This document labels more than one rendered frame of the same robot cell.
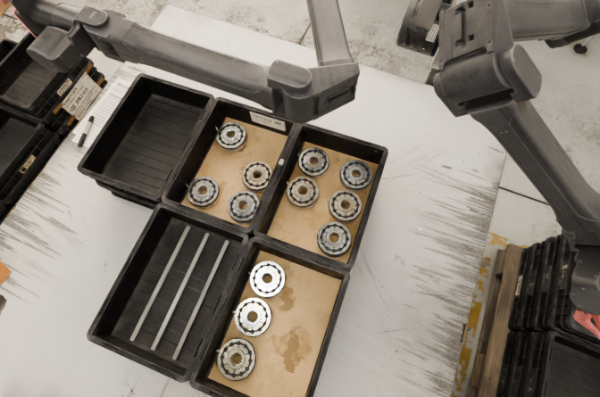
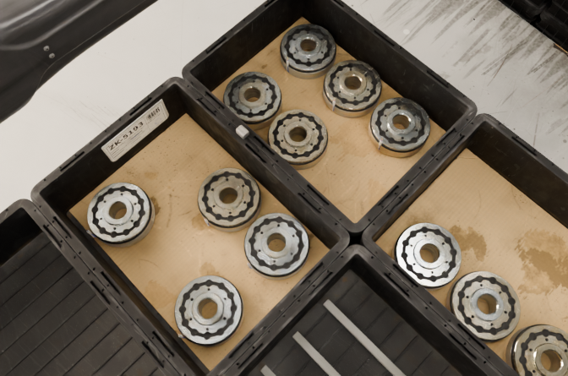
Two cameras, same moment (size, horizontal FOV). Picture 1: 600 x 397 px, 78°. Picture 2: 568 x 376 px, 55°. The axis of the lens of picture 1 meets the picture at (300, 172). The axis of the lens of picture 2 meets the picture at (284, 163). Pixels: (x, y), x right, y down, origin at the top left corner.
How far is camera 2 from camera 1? 0.55 m
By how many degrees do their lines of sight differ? 25
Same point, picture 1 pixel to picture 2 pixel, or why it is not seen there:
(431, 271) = (471, 47)
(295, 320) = (506, 242)
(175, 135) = (43, 328)
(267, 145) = (174, 161)
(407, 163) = not seen: outside the picture
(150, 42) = not seen: outside the picture
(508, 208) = not seen: outside the picture
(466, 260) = (472, 2)
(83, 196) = not seen: outside the picture
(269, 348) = (538, 302)
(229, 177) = (200, 253)
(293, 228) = (351, 182)
